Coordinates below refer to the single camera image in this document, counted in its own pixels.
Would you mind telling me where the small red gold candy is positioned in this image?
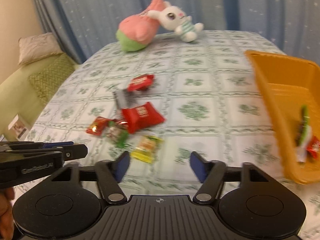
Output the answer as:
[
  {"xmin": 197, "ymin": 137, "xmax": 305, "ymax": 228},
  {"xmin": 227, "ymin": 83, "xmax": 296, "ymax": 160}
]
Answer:
[{"xmin": 86, "ymin": 116, "xmax": 111, "ymax": 136}]

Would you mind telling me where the yellow candy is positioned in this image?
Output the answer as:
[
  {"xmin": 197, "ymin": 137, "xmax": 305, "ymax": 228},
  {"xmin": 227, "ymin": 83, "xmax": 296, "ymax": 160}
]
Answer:
[{"xmin": 130, "ymin": 135, "xmax": 163, "ymax": 164}]

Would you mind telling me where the green red candy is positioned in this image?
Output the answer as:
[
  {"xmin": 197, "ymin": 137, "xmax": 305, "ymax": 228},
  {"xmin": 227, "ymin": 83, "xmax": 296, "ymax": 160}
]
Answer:
[{"xmin": 103, "ymin": 120, "xmax": 129, "ymax": 148}]

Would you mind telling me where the red puffy snack packet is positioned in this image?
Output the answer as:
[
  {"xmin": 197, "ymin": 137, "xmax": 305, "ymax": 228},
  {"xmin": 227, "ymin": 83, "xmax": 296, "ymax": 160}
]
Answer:
[{"xmin": 121, "ymin": 102, "xmax": 165, "ymax": 134}]

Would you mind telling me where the clear black snack packet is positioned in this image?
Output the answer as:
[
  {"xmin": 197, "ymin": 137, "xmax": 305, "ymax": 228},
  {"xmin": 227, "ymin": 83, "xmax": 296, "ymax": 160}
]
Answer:
[{"xmin": 113, "ymin": 89, "xmax": 137, "ymax": 109}]

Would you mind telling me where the silver white snack wrapper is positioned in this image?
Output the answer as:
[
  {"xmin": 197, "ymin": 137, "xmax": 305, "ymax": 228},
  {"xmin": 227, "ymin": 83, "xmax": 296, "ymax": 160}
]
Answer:
[{"xmin": 296, "ymin": 105, "xmax": 312, "ymax": 163}]

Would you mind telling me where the red jujube snack packet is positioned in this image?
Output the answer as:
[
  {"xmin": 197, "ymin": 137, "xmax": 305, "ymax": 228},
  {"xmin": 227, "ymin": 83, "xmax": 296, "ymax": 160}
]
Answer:
[{"xmin": 127, "ymin": 74, "xmax": 155, "ymax": 92}]

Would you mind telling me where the red white candy bar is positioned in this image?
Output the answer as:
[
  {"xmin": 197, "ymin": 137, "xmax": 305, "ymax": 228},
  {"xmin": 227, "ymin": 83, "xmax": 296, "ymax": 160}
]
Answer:
[{"xmin": 306, "ymin": 136, "xmax": 320, "ymax": 159}]

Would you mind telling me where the person's left hand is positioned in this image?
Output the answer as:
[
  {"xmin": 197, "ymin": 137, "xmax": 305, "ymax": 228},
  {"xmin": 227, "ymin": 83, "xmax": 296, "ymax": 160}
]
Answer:
[{"xmin": 0, "ymin": 187, "xmax": 15, "ymax": 240}]

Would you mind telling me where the light green sofa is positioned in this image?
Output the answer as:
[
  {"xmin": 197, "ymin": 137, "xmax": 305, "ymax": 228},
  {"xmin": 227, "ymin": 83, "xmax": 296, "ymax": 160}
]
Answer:
[{"xmin": 1, "ymin": 55, "xmax": 60, "ymax": 141}]

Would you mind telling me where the green zigzag cushion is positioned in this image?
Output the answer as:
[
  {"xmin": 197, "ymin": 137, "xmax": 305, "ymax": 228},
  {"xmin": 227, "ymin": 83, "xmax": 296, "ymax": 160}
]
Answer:
[{"xmin": 28, "ymin": 54, "xmax": 75, "ymax": 105}]

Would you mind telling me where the green floral tablecloth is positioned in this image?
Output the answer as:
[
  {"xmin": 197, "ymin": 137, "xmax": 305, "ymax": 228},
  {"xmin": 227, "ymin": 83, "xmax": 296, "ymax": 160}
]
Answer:
[{"xmin": 27, "ymin": 30, "xmax": 319, "ymax": 239}]

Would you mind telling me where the beige pillow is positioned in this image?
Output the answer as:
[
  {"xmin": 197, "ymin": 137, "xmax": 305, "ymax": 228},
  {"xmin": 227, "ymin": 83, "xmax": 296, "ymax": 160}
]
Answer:
[{"xmin": 18, "ymin": 33, "xmax": 63, "ymax": 65}]

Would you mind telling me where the orange plastic tray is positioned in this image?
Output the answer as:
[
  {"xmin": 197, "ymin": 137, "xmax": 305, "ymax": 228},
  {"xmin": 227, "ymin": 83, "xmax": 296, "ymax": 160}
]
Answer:
[{"xmin": 245, "ymin": 50, "xmax": 319, "ymax": 184}]

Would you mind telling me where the pink star plush toy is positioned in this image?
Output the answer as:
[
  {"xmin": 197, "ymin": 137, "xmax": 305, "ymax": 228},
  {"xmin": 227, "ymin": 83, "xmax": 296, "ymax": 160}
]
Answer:
[{"xmin": 116, "ymin": 0, "xmax": 165, "ymax": 52}]

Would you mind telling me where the blue star curtain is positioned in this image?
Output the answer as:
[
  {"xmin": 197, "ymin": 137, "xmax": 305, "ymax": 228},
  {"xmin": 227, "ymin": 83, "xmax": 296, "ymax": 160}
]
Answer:
[{"xmin": 34, "ymin": 0, "xmax": 319, "ymax": 63}]

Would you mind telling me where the white bunny plush toy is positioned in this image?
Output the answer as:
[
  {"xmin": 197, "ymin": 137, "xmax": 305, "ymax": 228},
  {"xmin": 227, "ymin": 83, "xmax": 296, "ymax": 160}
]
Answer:
[{"xmin": 147, "ymin": 1, "xmax": 204, "ymax": 43}]

